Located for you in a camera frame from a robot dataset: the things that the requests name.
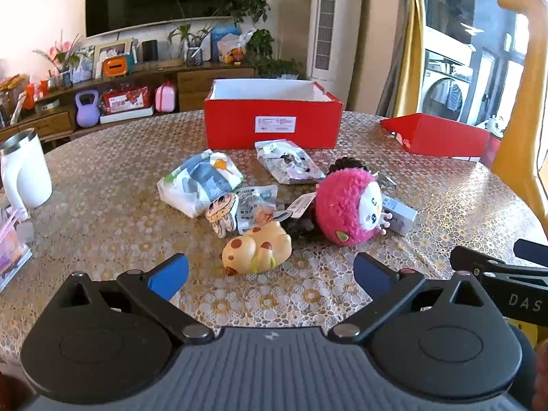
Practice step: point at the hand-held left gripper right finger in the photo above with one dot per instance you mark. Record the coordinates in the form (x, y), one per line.
(372, 274)

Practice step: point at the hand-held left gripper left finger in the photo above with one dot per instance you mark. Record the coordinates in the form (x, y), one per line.
(169, 276)

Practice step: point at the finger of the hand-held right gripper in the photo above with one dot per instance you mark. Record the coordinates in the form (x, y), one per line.
(533, 250)
(471, 259)

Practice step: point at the pink plush toy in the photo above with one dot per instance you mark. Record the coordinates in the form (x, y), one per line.
(342, 197)

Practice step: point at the white blue plastic packet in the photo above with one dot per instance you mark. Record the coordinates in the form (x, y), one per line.
(192, 188)

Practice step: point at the red cardboard box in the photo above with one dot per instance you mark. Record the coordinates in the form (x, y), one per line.
(231, 124)

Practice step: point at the desktop with gold patterned cloth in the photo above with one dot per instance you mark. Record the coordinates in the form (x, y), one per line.
(107, 205)

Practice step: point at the small white box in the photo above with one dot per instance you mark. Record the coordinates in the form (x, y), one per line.
(400, 218)

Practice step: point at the cartoon girl figure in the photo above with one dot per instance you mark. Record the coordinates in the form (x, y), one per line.
(220, 209)

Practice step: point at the yellow spotted dog toy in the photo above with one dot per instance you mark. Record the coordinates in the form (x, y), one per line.
(257, 248)

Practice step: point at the white paper tag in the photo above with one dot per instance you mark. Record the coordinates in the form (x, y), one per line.
(302, 205)

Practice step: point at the small clear blue-label packet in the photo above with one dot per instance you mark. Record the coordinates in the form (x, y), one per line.
(252, 205)

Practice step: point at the red box lid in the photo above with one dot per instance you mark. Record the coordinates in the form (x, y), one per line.
(436, 137)

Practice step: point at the clear packet black white toys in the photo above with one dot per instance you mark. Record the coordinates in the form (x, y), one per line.
(287, 162)

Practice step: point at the pink booklet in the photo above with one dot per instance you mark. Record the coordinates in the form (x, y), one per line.
(10, 257)

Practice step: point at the white flat tray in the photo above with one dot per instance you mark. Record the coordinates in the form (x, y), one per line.
(126, 117)

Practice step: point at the white washing machine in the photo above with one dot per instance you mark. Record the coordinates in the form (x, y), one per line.
(445, 90)

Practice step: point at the pink small case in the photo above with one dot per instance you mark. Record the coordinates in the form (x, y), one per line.
(166, 98)

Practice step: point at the purple kettlebell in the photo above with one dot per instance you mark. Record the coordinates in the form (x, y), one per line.
(87, 113)

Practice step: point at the red gift box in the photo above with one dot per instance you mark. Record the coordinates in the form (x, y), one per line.
(126, 99)

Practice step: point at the wooden television cabinet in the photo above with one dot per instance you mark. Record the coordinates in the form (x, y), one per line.
(201, 83)

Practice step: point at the yellow grey curtain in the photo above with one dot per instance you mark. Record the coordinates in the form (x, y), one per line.
(411, 51)

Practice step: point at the orange teal radio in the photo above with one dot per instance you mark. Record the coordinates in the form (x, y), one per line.
(116, 66)

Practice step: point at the plant in patterned pot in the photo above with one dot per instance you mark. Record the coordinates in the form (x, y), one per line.
(193, 55)

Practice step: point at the black speaker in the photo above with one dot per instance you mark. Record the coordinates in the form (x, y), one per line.
(150, 51)

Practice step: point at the small floral picture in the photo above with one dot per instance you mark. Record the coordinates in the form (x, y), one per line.
(83, 64)

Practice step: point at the plastic bag with fruit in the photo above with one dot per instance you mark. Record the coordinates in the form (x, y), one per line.
(233, 49)

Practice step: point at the pink flower plant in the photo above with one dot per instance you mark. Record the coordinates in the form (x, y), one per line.
(64, 58)

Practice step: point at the orange snack packets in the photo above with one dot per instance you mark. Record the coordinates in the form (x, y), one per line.
(13, 87)

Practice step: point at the white tower air conditioner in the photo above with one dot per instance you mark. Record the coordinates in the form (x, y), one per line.
(332, 30)

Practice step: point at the wooden photo frame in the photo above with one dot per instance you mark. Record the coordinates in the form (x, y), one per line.
(115, 47)

